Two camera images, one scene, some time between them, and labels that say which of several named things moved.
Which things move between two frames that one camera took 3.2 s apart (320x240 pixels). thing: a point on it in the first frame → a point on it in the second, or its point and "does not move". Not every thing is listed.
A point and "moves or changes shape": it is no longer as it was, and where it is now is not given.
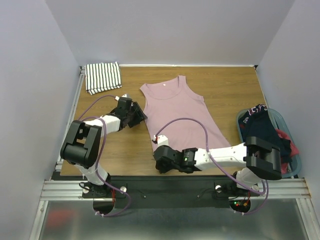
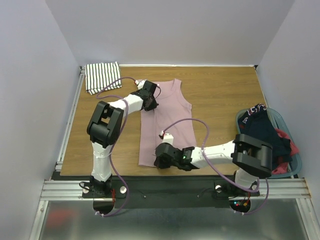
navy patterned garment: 257,123 does not move
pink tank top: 172,98 moves or changes shape
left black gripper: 139,115 → 153,106
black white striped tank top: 100,77 does not move
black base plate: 168,192 does not move
